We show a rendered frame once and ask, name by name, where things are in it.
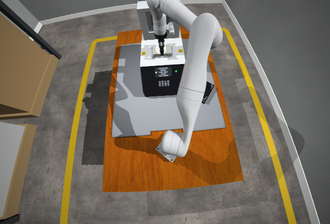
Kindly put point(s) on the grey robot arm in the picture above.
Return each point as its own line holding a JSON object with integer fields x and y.
{"x": 205, "y": 31}

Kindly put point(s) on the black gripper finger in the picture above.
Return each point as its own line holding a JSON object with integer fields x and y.
{"x": 161, "y": 46}

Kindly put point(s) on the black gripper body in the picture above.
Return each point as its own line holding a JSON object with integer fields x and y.
{"x": 160, "y": 37}

